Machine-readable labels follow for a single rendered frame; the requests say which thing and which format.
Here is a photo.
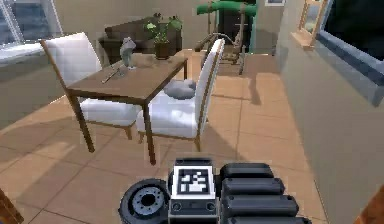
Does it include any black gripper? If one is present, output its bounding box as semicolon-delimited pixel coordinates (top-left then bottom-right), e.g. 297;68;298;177
118;178;172;224

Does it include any white cushioned wooden chair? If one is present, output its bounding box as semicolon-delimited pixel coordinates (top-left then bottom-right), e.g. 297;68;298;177
135;38;226;153
39;31;143;141

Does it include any grey spray bottle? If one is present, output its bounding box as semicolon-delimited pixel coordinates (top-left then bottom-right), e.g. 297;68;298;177
119;36;138;71

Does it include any grey round cushion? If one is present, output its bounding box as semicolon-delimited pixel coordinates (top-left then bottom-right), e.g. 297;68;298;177
163;79;198;101

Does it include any brown wooden table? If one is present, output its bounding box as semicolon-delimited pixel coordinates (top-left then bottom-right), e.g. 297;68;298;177
65;52;189;166

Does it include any grey metal cutlery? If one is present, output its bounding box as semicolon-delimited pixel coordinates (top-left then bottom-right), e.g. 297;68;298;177
100;65;123;84

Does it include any dark brown sofa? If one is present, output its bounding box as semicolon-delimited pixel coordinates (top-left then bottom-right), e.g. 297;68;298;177
98;16;184;66

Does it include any green house plant in pot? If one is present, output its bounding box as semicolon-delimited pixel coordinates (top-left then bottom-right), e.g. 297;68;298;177
143;12;184;61

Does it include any green leafy plant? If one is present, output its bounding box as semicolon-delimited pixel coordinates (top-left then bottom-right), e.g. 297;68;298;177
195;0;258;18

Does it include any wooden framed mirror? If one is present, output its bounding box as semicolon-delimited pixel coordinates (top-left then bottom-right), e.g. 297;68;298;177
289;0;331;51

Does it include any glass window with white frame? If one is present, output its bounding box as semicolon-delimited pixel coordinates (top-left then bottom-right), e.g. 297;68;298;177
0;0;64;63

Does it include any white framed wall picture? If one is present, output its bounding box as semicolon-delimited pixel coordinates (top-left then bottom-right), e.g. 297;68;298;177
264;0;287;8

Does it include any dark window with blue frame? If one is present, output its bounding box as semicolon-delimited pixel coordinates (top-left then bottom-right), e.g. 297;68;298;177
315;0;384;108

